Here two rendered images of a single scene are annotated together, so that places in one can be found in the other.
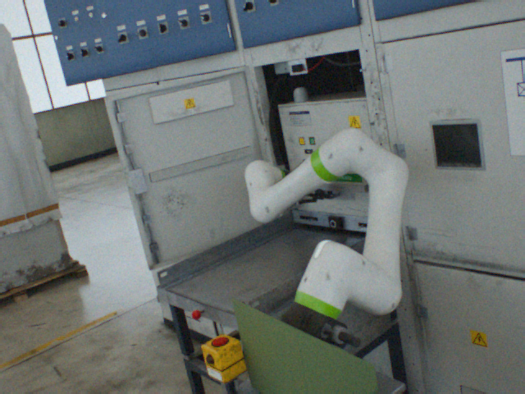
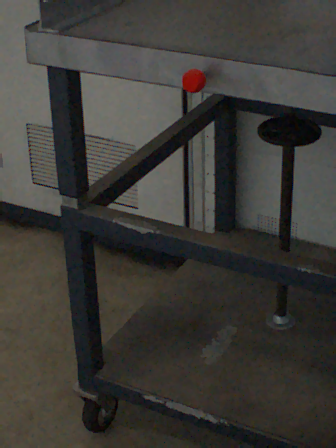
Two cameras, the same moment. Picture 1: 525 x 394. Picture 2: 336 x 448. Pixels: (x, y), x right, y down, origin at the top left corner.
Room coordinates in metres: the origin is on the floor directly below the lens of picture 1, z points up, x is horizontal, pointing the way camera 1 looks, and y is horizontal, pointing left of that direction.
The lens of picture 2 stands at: (0.85, 0.76, 1.23)
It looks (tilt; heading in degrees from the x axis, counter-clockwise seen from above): 30 degrees down; 337
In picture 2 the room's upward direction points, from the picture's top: 2 degrees counter-clockwise
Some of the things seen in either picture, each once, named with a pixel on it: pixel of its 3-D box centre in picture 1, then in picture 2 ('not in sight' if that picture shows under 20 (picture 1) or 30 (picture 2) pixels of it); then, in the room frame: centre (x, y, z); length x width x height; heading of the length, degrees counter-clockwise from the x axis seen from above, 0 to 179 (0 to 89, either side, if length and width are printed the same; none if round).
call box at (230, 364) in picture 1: (224, 358); not in sight; (1.47, 0.18, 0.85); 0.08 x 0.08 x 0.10; 38
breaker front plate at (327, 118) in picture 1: (328, 162); not in sight; (2.32, -0.31, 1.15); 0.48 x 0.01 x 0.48; 38
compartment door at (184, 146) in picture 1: (198, 166); not in sight; (2.49, 0.22, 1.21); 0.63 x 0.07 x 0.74; 110
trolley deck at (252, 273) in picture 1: (275, 272); (293, 11); (2.09, 0.00, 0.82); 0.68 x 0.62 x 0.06; 128
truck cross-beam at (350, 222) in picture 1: (341, 219); not in sight; (2.33, -0.32, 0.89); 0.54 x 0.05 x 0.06; 38
